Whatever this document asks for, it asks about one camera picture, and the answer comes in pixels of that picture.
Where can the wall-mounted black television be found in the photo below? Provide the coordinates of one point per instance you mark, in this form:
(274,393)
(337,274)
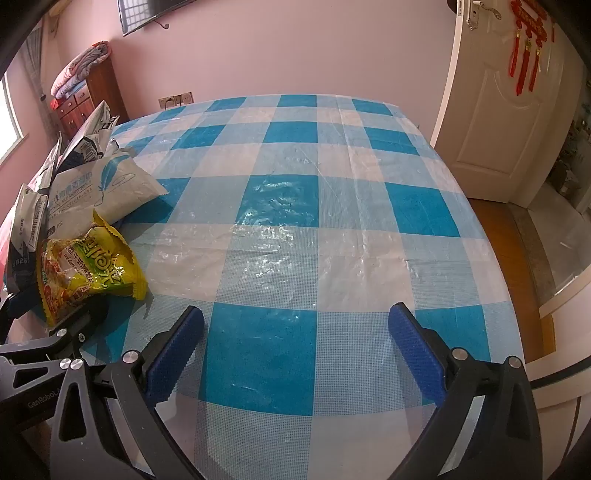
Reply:
(138,14)

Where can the beige wall socket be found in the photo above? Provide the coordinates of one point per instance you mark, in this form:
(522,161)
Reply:
(175,99)

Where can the silver blue drink pouch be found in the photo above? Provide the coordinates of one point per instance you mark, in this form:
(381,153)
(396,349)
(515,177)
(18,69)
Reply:
(27,230)
(50,161)

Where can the white door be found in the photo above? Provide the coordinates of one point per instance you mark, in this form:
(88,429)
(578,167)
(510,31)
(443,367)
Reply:
(489,129)

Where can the blue white checked plastic tablecloth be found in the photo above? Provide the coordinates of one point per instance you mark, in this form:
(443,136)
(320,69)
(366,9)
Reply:
(286,230)

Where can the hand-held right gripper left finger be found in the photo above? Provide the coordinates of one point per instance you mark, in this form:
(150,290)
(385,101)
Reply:
(178,355)

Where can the dark blue white carton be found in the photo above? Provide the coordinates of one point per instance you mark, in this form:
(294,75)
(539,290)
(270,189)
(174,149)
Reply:
(83,147)

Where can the red knot ornament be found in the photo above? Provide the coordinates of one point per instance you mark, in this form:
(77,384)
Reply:
(526,50)

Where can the brown wooden cabinet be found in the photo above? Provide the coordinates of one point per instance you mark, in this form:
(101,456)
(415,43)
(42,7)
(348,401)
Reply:
(104,87)

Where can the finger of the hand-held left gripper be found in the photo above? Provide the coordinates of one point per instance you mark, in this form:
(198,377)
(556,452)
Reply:
(9,307)
(69,332)

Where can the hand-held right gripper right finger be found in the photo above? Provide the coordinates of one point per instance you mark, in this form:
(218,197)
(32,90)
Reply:
(413,350)

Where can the window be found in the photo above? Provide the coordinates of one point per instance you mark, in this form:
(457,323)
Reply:
(7,120)

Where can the grey wet wipes packet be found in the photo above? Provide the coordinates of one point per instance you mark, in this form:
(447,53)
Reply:
(106,189)

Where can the white side cabinet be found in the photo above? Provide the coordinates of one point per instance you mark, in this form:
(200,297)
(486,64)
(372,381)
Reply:
(554,383)

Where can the folded pink blankets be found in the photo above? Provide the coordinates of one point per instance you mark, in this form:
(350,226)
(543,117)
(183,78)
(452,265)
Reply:
(78,69)

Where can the yellow snack packet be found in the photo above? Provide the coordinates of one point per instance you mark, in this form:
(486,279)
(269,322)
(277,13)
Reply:
(92,267)

